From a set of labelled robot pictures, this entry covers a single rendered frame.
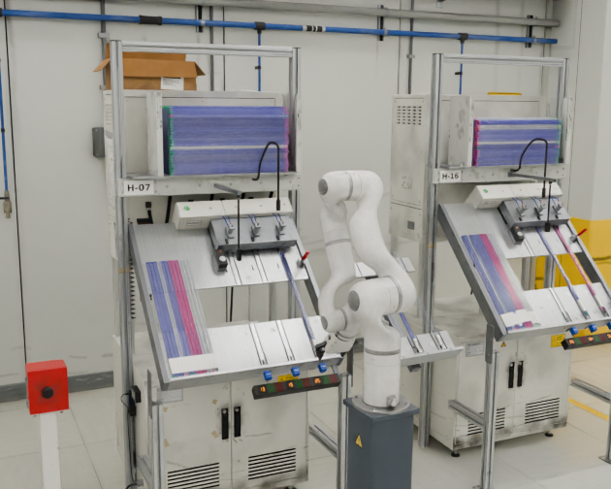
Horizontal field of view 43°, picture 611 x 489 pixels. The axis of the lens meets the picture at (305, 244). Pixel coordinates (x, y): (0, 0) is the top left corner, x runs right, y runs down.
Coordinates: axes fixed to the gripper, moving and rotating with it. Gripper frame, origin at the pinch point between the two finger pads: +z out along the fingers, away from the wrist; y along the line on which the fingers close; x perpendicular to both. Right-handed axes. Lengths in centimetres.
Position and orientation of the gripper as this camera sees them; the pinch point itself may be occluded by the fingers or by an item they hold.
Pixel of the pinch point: (330, 353)
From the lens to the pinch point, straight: 285.3
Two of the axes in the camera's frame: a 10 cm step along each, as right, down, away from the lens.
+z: -2.9, 6.1, 7.4
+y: 9.1, -0.7, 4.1
